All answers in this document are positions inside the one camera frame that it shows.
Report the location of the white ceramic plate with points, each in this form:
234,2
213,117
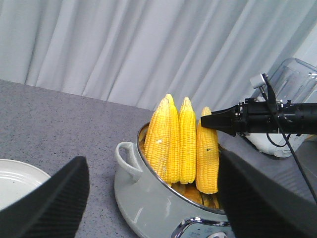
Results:
17,179

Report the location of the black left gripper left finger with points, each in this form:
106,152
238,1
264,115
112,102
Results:
54,209

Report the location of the grey-green electric cooking pot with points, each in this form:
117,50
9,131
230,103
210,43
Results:
152,208

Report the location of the white blender with clear jar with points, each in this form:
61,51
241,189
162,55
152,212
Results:
294,80

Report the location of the yellow corn cob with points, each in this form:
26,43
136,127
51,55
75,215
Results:
157,140
187,121
207,164
173,164

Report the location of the white pleated curtain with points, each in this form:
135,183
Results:
133,52

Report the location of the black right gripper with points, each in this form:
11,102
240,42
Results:
253,116

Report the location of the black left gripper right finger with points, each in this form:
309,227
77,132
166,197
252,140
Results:
258,207

